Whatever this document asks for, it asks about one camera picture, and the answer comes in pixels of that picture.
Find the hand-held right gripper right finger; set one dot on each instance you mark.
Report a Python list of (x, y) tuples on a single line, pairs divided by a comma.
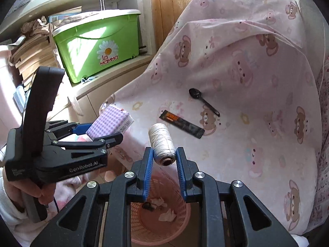
[(181, 175)]

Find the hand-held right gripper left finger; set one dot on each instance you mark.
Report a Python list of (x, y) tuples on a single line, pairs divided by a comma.
[(148, 175)]

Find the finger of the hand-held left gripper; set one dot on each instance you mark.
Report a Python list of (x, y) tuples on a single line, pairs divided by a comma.
[(102, 142), (82, 128)]

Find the purple checked tissue packet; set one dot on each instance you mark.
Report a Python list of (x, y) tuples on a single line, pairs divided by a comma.
[(108, 121)]

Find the pink plastic basket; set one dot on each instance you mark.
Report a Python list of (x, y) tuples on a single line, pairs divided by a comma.
[(185, 211)]

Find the cream thread spool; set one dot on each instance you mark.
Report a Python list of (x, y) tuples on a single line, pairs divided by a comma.
[(160, 139)]

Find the person's left forearm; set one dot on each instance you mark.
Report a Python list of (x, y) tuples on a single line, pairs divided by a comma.
[(12, 221)]

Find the person's left hand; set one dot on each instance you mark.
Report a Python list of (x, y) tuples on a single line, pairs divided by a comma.
[(45, 193)]

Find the pink fleece clothing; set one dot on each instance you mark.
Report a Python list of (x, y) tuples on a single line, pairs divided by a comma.
[(69, 193)]

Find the black sachet with orange label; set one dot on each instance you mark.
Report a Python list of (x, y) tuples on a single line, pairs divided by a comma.
[(180, 122)]

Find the pale pink box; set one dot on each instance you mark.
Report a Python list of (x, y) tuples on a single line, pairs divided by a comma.
[(9, 95)]

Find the green storage box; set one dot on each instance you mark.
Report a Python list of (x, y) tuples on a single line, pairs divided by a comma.
[(87, 46)]

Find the black plastic spoon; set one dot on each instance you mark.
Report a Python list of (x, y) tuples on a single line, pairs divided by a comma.
[(195, 92)]

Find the stack of old books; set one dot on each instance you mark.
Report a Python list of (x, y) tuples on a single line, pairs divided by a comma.
[(33, 59)]

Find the pink bear printed blanket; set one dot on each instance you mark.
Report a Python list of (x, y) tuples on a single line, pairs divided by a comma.
[(244, 82)]

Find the beige crumpled cloth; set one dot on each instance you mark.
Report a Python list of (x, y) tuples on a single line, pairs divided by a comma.
[(36, 25)]

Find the wooden door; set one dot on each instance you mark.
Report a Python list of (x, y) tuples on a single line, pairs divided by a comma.
[(174, 2)]

